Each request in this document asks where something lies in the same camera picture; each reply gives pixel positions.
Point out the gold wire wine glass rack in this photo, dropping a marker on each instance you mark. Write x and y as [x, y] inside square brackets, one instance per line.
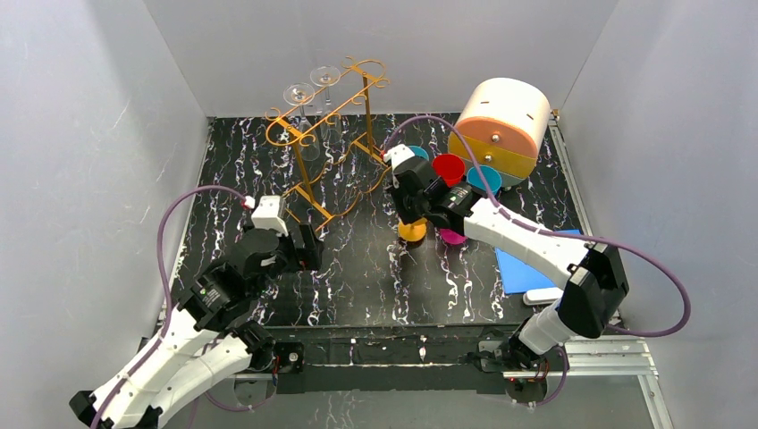
[347, 171]

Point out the small white bar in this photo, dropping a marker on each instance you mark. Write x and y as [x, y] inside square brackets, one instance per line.
[542, 297]

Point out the round pastel drawer cabinet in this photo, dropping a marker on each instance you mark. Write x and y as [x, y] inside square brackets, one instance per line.
[504, 122]

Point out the blue flat board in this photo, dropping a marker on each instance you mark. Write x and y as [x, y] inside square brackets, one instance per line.
[521, 272]

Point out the teal blue wine glass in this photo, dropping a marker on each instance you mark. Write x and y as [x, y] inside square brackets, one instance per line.
[485, 176]

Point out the light blue wine glass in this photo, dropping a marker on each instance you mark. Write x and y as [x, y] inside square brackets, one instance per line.
[420, 152]

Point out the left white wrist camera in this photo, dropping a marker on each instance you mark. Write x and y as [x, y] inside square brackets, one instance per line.
[267, 213]

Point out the clear wine glass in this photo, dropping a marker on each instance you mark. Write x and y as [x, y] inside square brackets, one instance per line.
[303, 96]
[329, 129]

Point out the red wine glass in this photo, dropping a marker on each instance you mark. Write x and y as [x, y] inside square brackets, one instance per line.
[450, 168]

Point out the magenta wine glass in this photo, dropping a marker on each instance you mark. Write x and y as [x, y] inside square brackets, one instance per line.
[451, 237]

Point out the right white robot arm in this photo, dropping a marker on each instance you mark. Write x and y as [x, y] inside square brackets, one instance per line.
[590, 275]

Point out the yellow wine glass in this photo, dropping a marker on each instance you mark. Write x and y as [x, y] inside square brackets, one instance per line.
[412, 232]

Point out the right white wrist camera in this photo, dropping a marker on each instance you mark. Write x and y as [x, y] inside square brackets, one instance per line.
[400, 158]

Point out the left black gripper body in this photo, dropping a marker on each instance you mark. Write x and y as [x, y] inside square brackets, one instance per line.
[306, 248]

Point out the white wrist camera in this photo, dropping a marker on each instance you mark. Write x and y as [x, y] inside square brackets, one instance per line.
[267, 213]
[400, 158]

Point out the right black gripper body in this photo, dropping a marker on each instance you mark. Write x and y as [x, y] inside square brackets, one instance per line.
[400, 193]

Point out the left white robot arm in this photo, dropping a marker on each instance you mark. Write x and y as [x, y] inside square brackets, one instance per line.
[203, 343]

